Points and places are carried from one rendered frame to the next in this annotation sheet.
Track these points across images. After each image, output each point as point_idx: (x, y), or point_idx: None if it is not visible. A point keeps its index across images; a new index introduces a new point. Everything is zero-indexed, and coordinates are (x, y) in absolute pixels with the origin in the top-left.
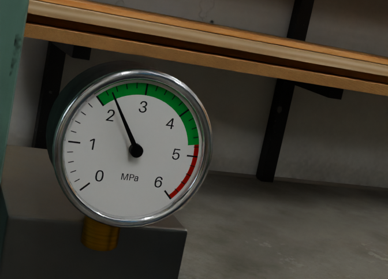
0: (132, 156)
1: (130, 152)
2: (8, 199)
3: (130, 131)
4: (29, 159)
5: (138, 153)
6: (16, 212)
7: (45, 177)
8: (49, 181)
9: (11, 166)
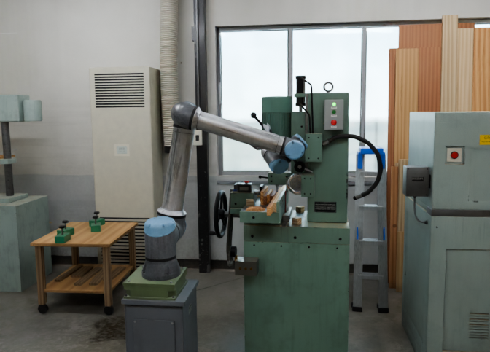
0: None
1: None
2: (240, 256)
3: None
4: (253, 258)
5: None
6: (238, 256)
7: (247, 258)
8: (246, 258)
9: (250, 257)
